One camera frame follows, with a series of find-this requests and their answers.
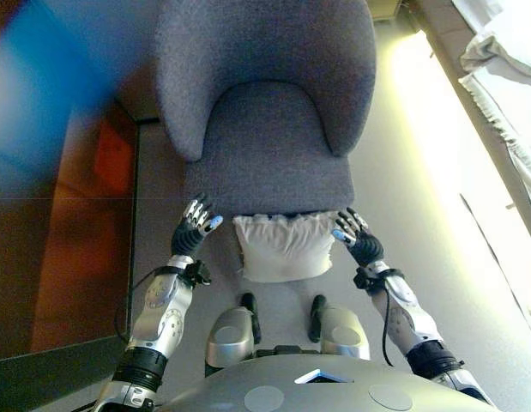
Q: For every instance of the grey robot torso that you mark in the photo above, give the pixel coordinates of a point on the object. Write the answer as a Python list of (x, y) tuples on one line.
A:
[(333, 395)]

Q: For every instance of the silver robot leg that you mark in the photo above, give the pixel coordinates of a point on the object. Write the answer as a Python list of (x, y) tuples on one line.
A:
[(342, 335), (228, 335)]

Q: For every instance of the white ruffled cushion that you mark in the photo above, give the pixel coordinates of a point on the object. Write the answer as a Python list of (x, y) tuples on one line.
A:
[(286, 249)]

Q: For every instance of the grey fabric armchair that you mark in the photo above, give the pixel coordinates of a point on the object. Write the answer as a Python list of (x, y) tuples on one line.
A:
[(269, 137)]

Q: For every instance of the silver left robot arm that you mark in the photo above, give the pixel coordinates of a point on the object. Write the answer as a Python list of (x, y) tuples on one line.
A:
[(162, 317)]

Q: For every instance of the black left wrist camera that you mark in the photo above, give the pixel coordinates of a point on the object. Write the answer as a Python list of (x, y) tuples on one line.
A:
[(198, 272)]

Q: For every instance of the silver left robot leg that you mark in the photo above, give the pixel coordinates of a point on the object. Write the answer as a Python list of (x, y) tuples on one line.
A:
[(228, 335)]

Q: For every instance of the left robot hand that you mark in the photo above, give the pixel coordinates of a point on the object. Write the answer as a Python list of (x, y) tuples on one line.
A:
[(188, 238)]

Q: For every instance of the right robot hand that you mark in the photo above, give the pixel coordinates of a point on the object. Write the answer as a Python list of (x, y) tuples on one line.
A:
[(366, 246)]

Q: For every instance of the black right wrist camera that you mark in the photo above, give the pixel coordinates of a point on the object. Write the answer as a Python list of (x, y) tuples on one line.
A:
[(363, 279)]

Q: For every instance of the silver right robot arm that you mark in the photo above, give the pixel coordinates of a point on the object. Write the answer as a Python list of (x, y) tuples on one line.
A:
[(411, 317)]

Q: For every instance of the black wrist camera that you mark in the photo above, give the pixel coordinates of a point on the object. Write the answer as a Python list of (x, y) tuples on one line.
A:
[(198, 272), (363, 279)]

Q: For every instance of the silver right robot leg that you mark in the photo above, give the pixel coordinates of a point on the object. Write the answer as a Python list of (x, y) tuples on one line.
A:
[(342, 335)]

